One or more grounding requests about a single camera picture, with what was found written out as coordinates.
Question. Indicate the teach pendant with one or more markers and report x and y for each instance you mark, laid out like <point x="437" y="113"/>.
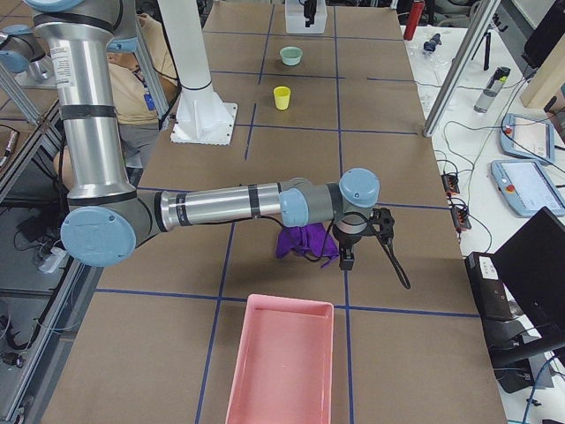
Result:
<point x="526" y="187"/>
<point x="525" y="137"/>

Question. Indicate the clear bottle black cap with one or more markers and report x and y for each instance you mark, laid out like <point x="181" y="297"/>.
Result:
<point x="491" y="90"/>

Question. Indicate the person in tan shirt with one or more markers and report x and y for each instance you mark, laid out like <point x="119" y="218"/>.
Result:
<point x="137" y="117"/>

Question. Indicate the red water bottle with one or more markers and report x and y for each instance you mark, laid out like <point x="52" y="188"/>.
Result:
<point x="414" y="16"/>

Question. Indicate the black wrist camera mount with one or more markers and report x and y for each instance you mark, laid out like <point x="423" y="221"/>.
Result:
<point x="384" y="223"/>

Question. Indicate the black monitor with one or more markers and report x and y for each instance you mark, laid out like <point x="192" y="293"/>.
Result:
<point x="531" y="266"/>

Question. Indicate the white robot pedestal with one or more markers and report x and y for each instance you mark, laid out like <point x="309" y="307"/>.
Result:
<point x="202" y="117"/>

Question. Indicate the near teach pendant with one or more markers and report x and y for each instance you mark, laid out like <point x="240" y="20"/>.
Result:
<point x="526" y="187"/>

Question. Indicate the clear plastic storage box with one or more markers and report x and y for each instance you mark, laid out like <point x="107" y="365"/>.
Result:
<point x="305" y="17"/>

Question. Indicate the aluminium frame post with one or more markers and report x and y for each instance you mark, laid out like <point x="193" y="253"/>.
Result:
<point x="470" y="42"/>

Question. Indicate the far teach pendant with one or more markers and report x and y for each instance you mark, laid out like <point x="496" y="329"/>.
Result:
<point x="525" y="137"/>

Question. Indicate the yellow plastic cup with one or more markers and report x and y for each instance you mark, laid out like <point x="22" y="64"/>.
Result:
<point x="282" y="97"/>

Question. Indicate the mint green bowl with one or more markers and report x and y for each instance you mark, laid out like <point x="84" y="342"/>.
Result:
<point x="291" y="55"/>

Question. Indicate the purple microfibre cloth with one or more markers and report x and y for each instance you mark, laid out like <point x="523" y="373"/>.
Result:
<point x="312" y="242"/>

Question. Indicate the pink plastic bin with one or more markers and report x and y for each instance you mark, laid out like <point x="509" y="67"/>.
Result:
<point x="284" y="367"/>

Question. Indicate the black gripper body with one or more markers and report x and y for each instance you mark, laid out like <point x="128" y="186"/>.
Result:
<point x="345" y="244"/>

